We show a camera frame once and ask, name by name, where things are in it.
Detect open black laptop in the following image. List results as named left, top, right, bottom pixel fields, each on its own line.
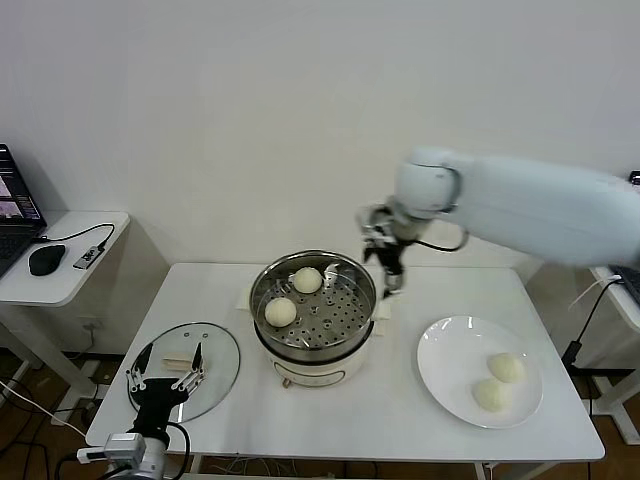
left=0, top=143, right=49, bottom=279
left=607, top=169, right=640, bottom=304

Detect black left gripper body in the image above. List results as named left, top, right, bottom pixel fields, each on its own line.
left=132, top=378, right=191, bottom=432

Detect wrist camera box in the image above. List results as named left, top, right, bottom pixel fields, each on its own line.
left=355, top=203, right=396, bottom=241
left=76, top=433, right=146, bottom=464

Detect white desk cable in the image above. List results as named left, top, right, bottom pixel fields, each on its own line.
left=569, top=277, right=620, bottom=310

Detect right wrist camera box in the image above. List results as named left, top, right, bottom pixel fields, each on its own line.
left=355, top=203, right=396, bottom=241

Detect white floor cable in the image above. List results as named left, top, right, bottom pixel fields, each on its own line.
left=0, top=380, right=89, bottom=439

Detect round glass lid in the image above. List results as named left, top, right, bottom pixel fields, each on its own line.
left=127, top=321, right=242, bottom=425

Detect black computer mouse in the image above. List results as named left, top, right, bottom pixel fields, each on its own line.
left=27, top=243, right=67, bottom=276

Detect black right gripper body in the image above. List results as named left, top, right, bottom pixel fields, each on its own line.
left=370, top=233, right=407, bottom=275

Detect black floor cable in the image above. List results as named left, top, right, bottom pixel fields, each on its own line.
left=0, top=374, right=101, bottom=480

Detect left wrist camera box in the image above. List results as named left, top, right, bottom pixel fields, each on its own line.
left=76, top=433, right=146, bottom=464

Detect black laptop power cable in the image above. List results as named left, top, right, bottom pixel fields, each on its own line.
left=573, top=279, right=622, bottom=347

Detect tangled white wires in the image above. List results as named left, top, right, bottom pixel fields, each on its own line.
left=207, top=454, right=311, bottom=476

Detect black usb hub cable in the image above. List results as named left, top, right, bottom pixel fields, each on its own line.
left=32, top=222, right=116, bottom=249

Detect black power adapter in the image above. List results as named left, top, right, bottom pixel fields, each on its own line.
left=562, top=339, right=584, bottom=369

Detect white side table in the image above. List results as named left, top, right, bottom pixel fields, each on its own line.
left=0, top=209, right=132, bottom=401
left=569, top=262, right=640, bottom=417

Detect cream electric cooker pot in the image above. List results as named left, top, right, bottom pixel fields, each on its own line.
left=234, top=289, right=394, bottom=389

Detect white round plate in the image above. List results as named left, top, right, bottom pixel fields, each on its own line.
left=416, top=314, right=545, bottom=430

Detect white steamed baozi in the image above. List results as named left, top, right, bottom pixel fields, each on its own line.
left=264, top=297, right=297, bottom=328
left=473, top=378, right=514, bottom=413
left=487, top=352, right=526, bottom=385
left=292, top=267, right=323, bottom=295

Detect small grey usb hub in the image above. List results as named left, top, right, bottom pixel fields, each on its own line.
left=73, top=244, right=109, bottom=271

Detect stainless steel steamer basket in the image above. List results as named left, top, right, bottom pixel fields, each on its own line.
left=249, top=251, right=377, bottom=354

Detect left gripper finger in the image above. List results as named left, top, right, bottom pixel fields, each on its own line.
left=172, top=342, right=207, bottom=391
left=124, top=342, right=154, bottom=396

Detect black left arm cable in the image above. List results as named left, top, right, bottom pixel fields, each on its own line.
left=167, top=422, right=194, bottom=480

